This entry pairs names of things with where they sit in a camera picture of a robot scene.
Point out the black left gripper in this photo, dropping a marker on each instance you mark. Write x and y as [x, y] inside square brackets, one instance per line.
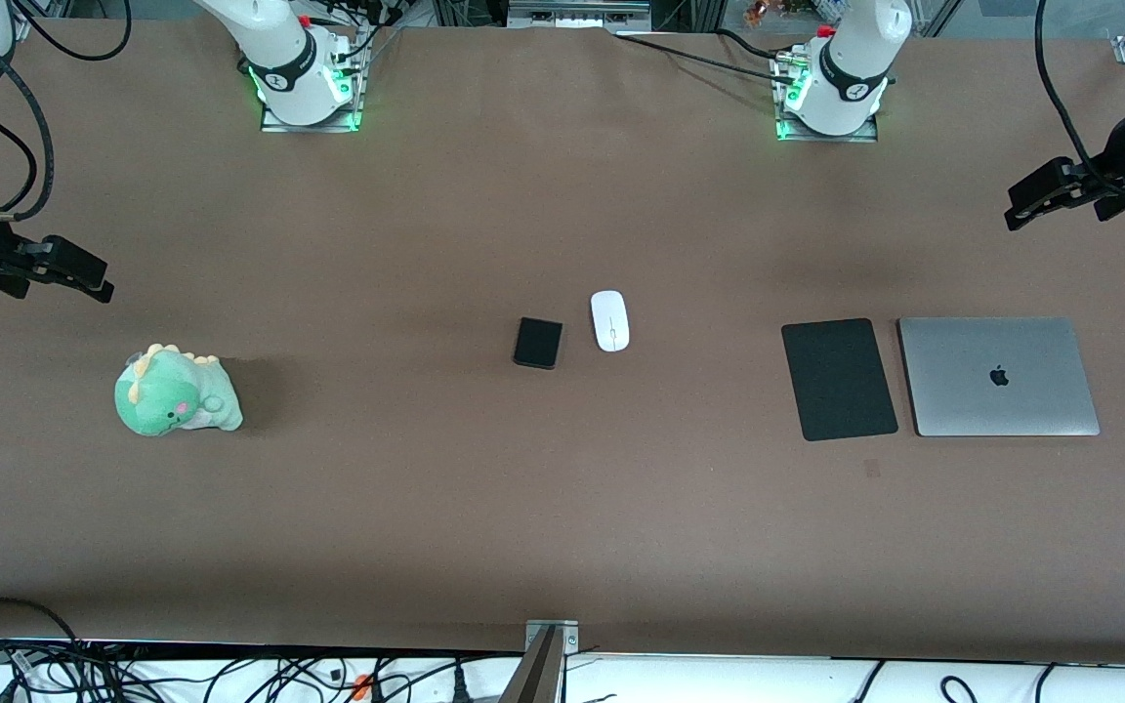
[1120, 168]

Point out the white computer mouse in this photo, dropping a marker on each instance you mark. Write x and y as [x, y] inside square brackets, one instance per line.
[609, 320]

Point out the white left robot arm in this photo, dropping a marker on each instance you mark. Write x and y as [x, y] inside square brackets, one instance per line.
[855, 49]

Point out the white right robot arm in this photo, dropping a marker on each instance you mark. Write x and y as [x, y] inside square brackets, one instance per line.
[279, 39]

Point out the black mouse pad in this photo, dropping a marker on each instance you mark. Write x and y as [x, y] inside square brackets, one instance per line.
[839, 380]

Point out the green plush dinosaur toy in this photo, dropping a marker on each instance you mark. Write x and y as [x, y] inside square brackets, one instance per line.
[172, 395]

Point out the silver Apple laptop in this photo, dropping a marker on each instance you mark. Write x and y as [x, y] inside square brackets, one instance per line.
[997, 376]

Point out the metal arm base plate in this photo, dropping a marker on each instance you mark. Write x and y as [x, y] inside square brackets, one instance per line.
[792, 134]
[274, 125]

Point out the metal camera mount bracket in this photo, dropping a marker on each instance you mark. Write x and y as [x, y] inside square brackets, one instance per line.
[545, 664]

